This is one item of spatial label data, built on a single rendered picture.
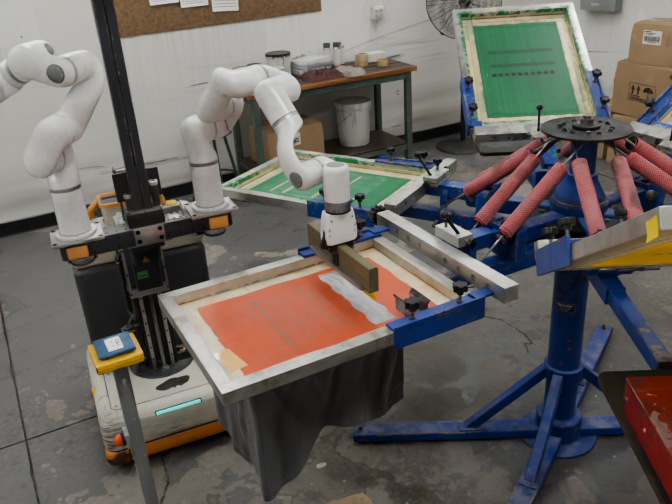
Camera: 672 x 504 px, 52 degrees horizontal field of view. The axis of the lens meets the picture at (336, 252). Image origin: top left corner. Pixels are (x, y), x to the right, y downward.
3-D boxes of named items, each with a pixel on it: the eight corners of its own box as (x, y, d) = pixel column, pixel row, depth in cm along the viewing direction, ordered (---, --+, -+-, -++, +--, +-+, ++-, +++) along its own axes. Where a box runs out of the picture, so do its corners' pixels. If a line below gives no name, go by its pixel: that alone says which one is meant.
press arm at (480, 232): (451, 259, 220) (451, 245, 218) (440, 252, 225) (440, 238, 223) (493, 245, 227) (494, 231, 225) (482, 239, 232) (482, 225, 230)
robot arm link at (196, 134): (181, 164, 228) (173, 117, 222) (211, 154, 237) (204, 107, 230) (199, 169, 223) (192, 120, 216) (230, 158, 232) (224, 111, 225)
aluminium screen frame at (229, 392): (224, 407, 166) (221, 394, 164) (159, 305, 213) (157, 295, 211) (483, 312, 197) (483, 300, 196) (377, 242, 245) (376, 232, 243)
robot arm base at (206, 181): (186, 200, 242) (179, 158, 235) (221, 193, 246) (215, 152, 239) (196, 215, 229) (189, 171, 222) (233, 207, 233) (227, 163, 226)
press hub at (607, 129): (555, 479, 265) (589, 139, 207) (489, 423, 297) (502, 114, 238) (627, 442, 281) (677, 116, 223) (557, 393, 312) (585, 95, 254)
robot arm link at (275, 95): (217, 81, 204) (253, 72, 214) (253, 143, 203) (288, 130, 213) (243, 50, 192) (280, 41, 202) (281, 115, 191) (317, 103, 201)
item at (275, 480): (272, 502, 194) (255, 378, 176) (267, 494, 197) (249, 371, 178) (409, 442, 212) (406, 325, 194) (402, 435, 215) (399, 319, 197)
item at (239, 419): (265, 507, 193) (247, 381, 175) (212, 419, 230) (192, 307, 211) (275, 503, 194) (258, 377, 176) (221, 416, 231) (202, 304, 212)
